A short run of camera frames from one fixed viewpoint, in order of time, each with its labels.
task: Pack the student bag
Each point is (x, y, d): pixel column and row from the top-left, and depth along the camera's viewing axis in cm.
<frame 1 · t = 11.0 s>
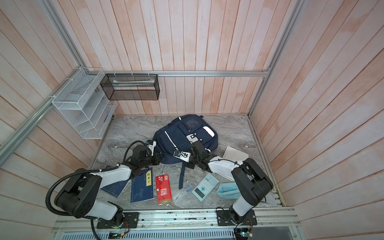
left hand: (163, 157, 90), fingers closed
right hand: (183, 155, 91), fingers closed
navy blue student backpack: (173, 140, 100), point 6 cm above the table
blue book yellow label: (142, 185, 86), on the table
red snack box: (163, 189, 85), on the table
clear bag with pens: (187, 189, 83), point 2 cm above the table
teal calculator: (204, 189, 84), point 2 cm above the table
white notebook: (232, 153, 100), on the table

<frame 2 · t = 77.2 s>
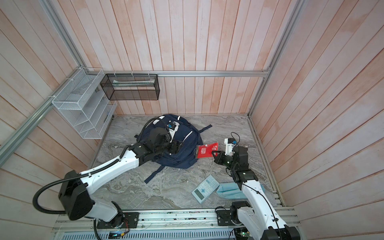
left hand: (177, 144, 79), fingers open
right hand: (211, 152, 81), fingers closed
navy blue student backpack: (187, 134, 99), point 9 cm above the table
red snack box: (205, 150, 87), point 13 cm above the table
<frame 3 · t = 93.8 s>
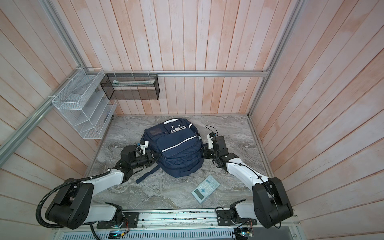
left hand: (162, 156, 84), fingers closed
right hand: (202, 148, 89), fingers closed
navy blue student backpack: (180, 143, 88), point 15 cm above the table
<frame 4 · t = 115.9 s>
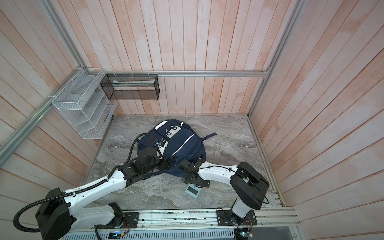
left hand: (168, 156, 80), fingers open
right hand: (195, 182, 87), fingers open
teal calculator: (193, 190, 84), on the table
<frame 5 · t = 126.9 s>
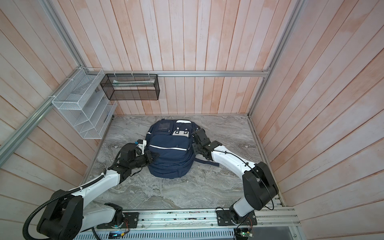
left hand: (159, 156, 84), fingers closed
right hand: (198, 144, 90), fingers closed
